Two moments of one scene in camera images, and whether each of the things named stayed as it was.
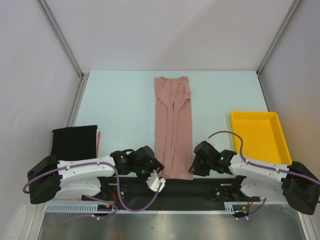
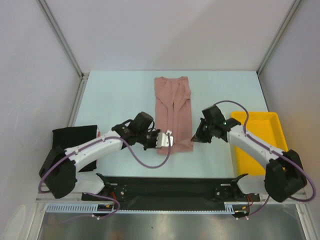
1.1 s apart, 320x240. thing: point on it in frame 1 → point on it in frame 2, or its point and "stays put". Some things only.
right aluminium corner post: x=296 y=2 stays put
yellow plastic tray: x=264 y=138 stays put
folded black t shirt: x=74 y=143 stays put
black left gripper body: x=144 y=171 → x=148 y=139
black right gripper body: x=201 y=167 → x=204 y=133
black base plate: x=126 y=193 stays put
